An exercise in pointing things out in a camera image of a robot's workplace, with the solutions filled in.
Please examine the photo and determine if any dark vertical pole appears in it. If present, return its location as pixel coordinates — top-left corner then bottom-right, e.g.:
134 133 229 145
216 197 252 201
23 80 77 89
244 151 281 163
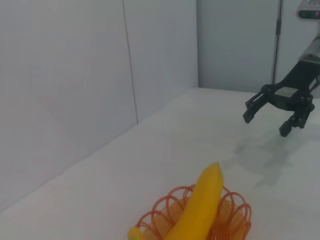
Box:
271 0 283 85

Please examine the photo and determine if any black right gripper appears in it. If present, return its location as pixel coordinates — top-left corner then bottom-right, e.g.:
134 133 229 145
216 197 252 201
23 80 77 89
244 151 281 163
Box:
242 59 320 137

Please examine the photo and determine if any yellow banana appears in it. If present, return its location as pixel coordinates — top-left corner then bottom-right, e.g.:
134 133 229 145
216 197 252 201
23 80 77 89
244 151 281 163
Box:
127 162 224 240

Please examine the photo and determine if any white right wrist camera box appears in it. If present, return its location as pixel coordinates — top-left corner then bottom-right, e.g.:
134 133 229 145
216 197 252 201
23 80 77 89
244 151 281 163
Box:
295 0 320 23

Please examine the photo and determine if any orange wire basket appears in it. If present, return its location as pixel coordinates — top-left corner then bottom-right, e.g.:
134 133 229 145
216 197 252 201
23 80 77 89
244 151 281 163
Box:
133 184 252 240

